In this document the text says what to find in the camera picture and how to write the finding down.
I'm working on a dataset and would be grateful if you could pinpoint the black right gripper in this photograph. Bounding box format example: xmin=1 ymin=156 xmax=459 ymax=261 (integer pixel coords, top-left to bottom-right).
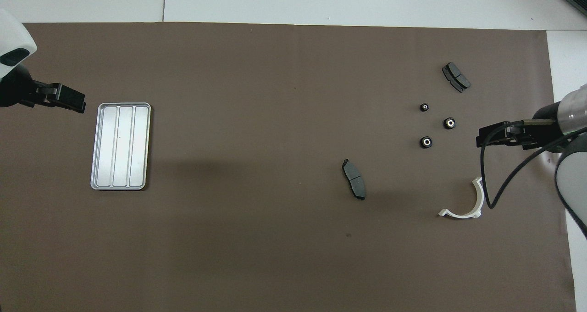
xmin=476 ymin=101 xmax=569 ymax=153

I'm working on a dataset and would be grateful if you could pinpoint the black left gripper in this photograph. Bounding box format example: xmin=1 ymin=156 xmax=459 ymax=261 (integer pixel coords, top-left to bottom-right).
xmin=0 ymin=64 xmax=87 ymax=114

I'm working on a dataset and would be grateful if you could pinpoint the silver metal tray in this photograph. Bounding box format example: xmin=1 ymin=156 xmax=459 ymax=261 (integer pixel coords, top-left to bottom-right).
xmin=90 ymin=102 xmax=151 ymax=191

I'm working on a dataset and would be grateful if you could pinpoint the short dark brake pad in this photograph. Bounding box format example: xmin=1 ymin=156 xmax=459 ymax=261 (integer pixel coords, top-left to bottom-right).
xmin=442 ymin=62 xmax=471 ymax=93

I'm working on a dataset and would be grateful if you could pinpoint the long dark brake pad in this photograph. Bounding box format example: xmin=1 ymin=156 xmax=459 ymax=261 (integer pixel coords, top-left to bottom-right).
xmin=342 ymin=159 xmax=367 ymax=201

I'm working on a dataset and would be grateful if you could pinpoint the brown table mat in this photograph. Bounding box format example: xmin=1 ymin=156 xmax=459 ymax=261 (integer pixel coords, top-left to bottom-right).
xmin=0 ymin=22 xmax=576 ymax=312

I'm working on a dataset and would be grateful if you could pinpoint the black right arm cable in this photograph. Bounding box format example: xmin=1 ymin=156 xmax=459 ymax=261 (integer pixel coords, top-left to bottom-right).
xmin=479 ymin=119 xmax=587 ymax=209

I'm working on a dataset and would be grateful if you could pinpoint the white curved plastic bracket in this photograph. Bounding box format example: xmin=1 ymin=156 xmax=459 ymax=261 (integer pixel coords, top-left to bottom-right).
xmin=438 ymin=176 xmax=485 ymax=219

